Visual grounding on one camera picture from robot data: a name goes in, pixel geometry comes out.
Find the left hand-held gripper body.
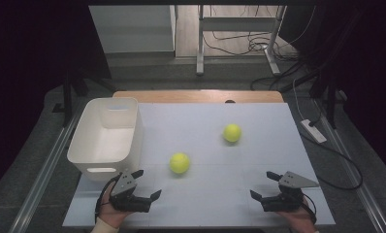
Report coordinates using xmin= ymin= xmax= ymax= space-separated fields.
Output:
xmin=109 ymin=171 xmax=153 ymax=214

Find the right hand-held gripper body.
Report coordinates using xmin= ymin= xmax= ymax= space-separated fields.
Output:
xmin=260 ymin=170 xmax=320 ymax=213

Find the white plastic bin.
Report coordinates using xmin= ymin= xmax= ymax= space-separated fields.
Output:
xmin=66 ymin=97 xmax=145 ymax=182

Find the yellow tennis ball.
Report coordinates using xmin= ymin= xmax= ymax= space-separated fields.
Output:
xmin=222 ymin=123 xmax=242 ymax=144
xmin=169 ymin=151 xmax=191 ymax=175

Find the person's left hand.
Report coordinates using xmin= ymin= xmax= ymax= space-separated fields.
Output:
xmin=98 ymin=188 xmax=132 ymax=229

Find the person's right hand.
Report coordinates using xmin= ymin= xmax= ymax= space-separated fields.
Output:
xmin=276 ymin=198 xmax=316 ymax=231

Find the white board sheet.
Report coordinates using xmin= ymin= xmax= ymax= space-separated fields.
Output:
xmin=62 ymin=102 xmax=337 ymax=227

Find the white power strip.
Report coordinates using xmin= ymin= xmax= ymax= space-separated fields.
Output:
xmin=300 ymin=118 xmax=328 ymax=145

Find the black metal stand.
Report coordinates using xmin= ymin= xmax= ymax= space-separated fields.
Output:
xmin=51 ymin=64 xmax=117 ymax=127
xmin=308 ymin=64 xmax=339 ymax=130

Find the white cabinet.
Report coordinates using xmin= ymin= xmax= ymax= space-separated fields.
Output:
xmin=88 ymin=4 xmax=177 ymax=54

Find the left hand-held gripper black cable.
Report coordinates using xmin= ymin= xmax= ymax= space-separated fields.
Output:
xmin=94 ymin=174 xmax=122 ymax=224

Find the hand-held gripper black cable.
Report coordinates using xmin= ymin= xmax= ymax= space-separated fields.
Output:
xmin=299 ymin=192 xmax=318 ymax=224
xmin=94 ymin=174 xmax=122 ymax=224

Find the right hand-held gripper black cable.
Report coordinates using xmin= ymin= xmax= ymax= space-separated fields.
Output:
xmin=299 ymin=192 xmax=318 ymax=224

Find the black power strip cable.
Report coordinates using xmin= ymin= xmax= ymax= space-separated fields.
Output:
xmin=299 ymin=132 xmax=364 ymax=191

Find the thin white cable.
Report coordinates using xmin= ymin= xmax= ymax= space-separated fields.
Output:
xmin=292 ymin=79 xmax=305 ymax=121

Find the metal floor rail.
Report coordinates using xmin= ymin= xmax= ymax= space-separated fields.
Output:
xmin=8 ymin=106 xmax=85 ymax=233
xmin=313 ymin=100 xmax=386 ymax=233

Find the tangle of black cables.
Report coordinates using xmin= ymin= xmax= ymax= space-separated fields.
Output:
xmin=202 ymin=28 xmax=321 ymax=92

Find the white metal desk frame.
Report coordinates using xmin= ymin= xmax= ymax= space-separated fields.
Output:
xmin=195 ymin=4 xmax=287 ymax=77

